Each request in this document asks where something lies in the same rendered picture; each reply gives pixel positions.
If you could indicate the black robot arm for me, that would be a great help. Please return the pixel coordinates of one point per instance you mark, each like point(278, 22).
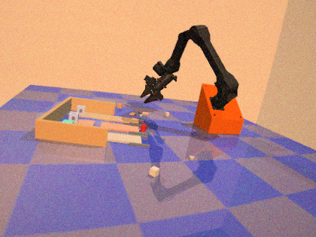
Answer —
point(227, 85)

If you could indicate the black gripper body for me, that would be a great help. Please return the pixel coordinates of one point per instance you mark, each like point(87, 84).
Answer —
point(156, 90)

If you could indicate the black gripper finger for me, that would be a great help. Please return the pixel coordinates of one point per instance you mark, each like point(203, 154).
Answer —
point(145, 92)
point(151, 98)

